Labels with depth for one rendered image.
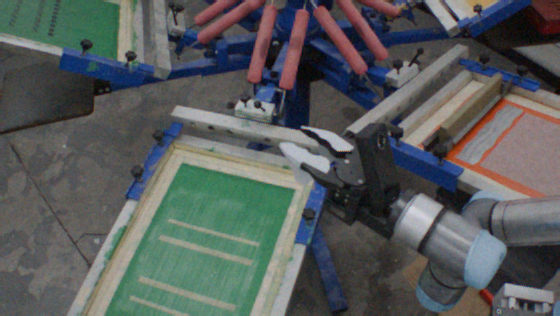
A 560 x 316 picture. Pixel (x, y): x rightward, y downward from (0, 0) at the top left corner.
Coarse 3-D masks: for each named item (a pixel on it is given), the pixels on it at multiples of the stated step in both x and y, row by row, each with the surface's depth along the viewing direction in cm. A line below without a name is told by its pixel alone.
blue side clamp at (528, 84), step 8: (480, 64) 178; (480, 72) 176; (488, 72) 174; (496, 72) 174; (504, 72) 171; (504, 80) 169; (512, 80) 168; (528, 80) 165; (528, 88) 162; (536, 88) 161
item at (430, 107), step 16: (464, 80) 176; (480, 80) 178; (448, 96) 171; (528, 96) 164; (544, 96) 159; (416, 112) 165; (432, 112) 167; (416, 128) 163; (464, 176) 137; (496, 192) 130
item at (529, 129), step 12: (492, 108) 165; (528, 108) 161; (480, 120) 161; (516, 120) 157; (528, 120) 156; (540, 120) 155; (552, 120) 153; (504, 132) 154; (516, 132) 152; (528, 132) 151; (540, 132) 150; (552, 132) 149; (528, 144) 147; (540, 144) 146; (552, 144) 144; (552, 156) 141
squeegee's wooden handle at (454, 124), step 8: (488, 80) 160; (496, 80) 159; (480, 88) 157; (488, 88) 157; (496, 88) 161; (472, 96) 155; (480, 96) 154; (488, 96) 158; (496, 96) 163; (464, 104) 152; (472, 104) 152; (480, 104) 156; (456, 112) 150; (464, 112) 149; (472, 112) 153; (448, 120) 147; (456, 120) 147; (464, 120) 151; (440, 128) 146; (448, 128) 145; (456, 128) 149; (440, 136) 148; (448, 136) 147
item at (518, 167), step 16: (480, 128) 158; (464, 144) 153; (496, 144) 150; (512, 144) 148; (448, 160) 149; (480, 160) 146; (496, 160) 144; (512, 160) 143; (528, 160) 141; (544, 160) 140; (496, 176) 139; (512, 176) 138; (528, 176) 136; (544, 176) 135; (528, 192) 132; (544, 192) 130
